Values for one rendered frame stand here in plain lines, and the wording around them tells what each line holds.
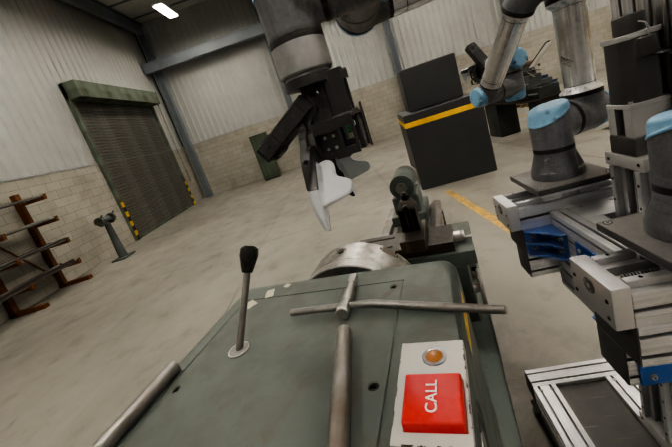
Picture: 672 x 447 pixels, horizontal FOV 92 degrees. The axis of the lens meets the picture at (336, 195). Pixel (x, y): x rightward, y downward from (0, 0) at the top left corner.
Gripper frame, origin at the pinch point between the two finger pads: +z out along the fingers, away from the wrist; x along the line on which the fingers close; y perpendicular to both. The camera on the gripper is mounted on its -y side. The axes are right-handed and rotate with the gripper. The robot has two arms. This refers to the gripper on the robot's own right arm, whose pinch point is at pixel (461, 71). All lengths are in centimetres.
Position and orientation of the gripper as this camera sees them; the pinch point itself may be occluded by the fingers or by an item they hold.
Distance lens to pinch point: 176.3
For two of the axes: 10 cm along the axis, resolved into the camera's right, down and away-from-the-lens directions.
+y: 4.3, 8.7, 2.4
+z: -2.3, -1.5, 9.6
